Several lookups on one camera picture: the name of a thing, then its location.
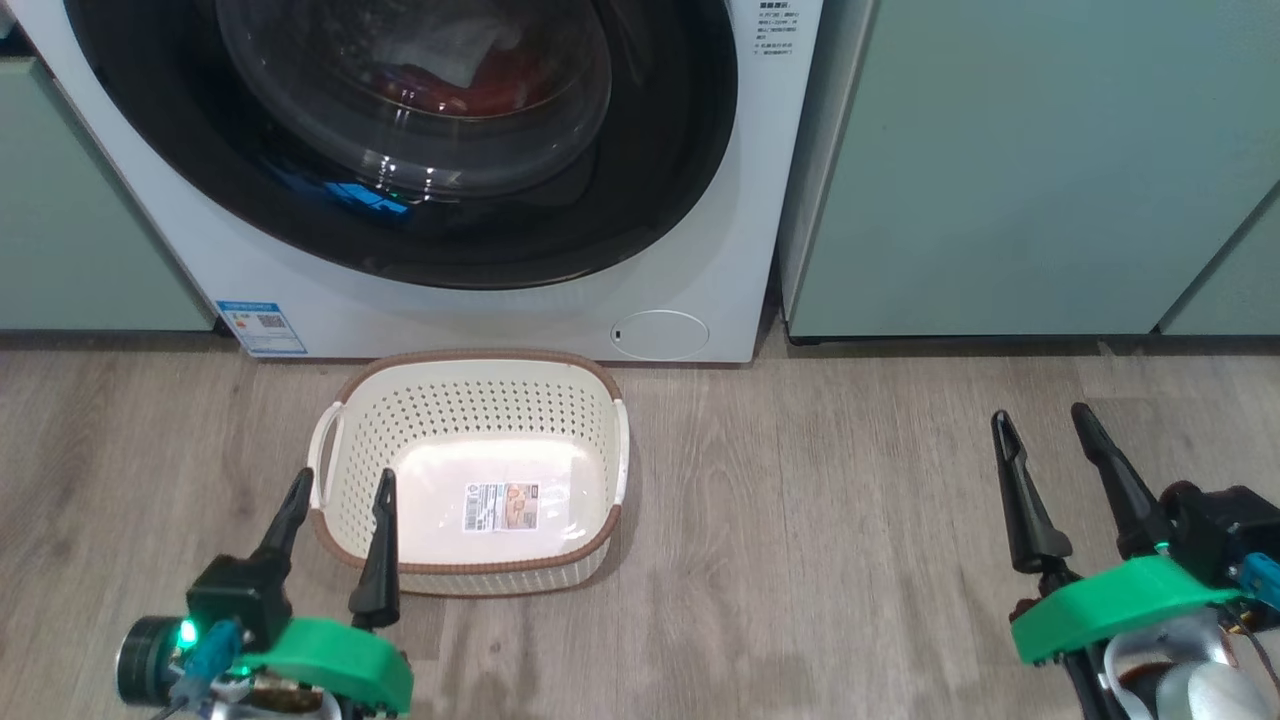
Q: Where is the red garment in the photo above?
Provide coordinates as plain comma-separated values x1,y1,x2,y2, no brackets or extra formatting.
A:
375,50,561,117

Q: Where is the blue camera plug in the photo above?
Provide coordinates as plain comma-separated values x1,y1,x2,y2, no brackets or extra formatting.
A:
170,620,241,703
1235,555,1280,613

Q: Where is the paper basket label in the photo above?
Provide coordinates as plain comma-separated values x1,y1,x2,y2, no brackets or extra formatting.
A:
461,482,540,534

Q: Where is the blue right camera plug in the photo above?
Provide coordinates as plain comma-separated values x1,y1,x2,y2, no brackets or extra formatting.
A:
1235,555,1280,613

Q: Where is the cream basket with brown rim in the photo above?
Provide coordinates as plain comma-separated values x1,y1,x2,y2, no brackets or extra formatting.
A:
307,349,631,598

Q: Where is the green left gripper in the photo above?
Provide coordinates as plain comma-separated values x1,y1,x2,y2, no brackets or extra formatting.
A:
117,467,414,720

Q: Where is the small printed text sticker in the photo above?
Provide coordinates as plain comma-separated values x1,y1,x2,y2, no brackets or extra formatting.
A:
755,0,797,57

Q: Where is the blue left camera plug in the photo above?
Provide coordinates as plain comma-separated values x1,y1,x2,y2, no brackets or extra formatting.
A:
170,620,241,703

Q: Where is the round white filter cover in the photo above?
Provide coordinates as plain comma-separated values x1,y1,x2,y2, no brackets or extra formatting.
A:
611,309,711,362

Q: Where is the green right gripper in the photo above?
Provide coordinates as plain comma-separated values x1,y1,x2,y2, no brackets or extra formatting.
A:
991,402,1246,720

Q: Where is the white front-load washing machine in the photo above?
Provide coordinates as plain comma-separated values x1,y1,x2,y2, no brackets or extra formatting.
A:
5,0,826,363

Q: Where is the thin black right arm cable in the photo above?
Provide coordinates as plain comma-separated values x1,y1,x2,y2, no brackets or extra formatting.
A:
1225,610,1280,701

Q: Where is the pale green cabinet side panel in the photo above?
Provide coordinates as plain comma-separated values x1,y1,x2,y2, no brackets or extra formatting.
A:
780,0,1280,341

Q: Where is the blue energy label sticker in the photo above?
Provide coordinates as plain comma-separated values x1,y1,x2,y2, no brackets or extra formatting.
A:
215,300,308,357

